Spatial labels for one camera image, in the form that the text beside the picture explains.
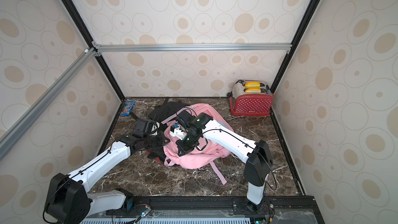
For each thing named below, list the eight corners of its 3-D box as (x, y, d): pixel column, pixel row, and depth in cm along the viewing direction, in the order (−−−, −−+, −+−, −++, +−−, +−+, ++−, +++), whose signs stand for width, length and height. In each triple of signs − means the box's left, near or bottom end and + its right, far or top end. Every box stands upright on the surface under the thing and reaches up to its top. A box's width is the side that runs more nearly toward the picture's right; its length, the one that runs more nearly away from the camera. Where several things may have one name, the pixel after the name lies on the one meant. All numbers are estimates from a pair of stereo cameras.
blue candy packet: (122, 115, 112) (121, 113, 111) (128, 103, 120) (126, 101, 118) (129, 115, 112) (128, 113, 111) (134, 103, 120) (133, 101, 118)
